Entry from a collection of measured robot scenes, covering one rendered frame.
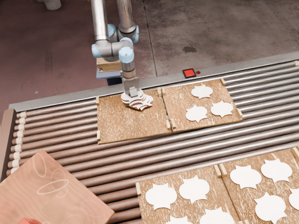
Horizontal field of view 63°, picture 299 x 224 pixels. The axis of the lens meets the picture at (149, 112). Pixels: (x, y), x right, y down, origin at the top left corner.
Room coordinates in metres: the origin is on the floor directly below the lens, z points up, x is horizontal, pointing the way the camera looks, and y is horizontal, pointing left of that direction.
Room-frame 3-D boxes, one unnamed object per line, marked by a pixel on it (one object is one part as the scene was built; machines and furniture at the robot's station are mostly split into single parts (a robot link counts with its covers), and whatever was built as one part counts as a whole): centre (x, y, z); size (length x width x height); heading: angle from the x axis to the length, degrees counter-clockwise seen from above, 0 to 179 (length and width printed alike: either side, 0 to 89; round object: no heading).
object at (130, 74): (1.03, 0.10, 1.19); 0.08 x 0.08 x 0.05
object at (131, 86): (1.00, 0.09, 1.11); 0.12 x 0.09 x 0.16; 14
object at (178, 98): (0.98, -0.31, 0.93); 0.41 x 0.35 x 0.02; 96
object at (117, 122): (0.93, 0.11, 0.93); 0.41 x 0.35 x 0.02; 96
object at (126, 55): (1.03, 0.10, 1.27); 0.09 x 0.08 x 0.11; 2
